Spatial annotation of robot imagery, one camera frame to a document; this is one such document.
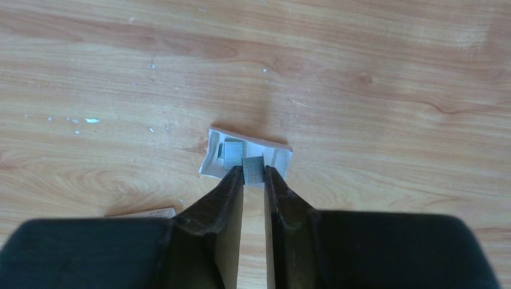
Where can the small staple box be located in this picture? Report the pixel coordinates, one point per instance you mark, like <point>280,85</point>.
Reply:
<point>165,213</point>

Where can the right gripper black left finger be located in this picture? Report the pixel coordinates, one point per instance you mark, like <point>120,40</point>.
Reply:
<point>197,248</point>

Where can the white paper tag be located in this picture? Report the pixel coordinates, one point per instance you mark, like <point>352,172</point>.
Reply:
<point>275,155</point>

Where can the strip of staples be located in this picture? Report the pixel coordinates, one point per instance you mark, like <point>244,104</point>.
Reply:
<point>231,151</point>
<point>253,170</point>

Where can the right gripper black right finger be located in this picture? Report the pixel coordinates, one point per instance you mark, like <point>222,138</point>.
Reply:
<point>311,248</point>

